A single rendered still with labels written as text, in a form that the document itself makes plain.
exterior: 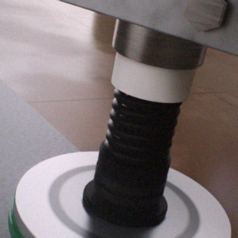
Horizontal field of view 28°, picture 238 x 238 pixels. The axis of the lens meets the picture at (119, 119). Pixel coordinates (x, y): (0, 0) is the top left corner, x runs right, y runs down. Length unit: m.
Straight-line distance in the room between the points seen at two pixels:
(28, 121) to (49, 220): 0.34
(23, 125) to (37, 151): 0.08
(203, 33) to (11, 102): 0.53
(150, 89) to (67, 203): 0.14
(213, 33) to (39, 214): 0.22
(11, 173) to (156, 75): 0.28
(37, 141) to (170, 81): 0.34
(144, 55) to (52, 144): 0.34
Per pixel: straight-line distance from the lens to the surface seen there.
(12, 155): 0.65
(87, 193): 0.46
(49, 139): 0.70
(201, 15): 0.32
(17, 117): 0.76
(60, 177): 0.49
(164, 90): 0.39
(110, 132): 0.42
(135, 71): 0.39
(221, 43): 0.33
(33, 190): 0.47
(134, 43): 0.38
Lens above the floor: 1.13
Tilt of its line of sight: 22 degrees down
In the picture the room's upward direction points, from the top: 11 degrees clockwise
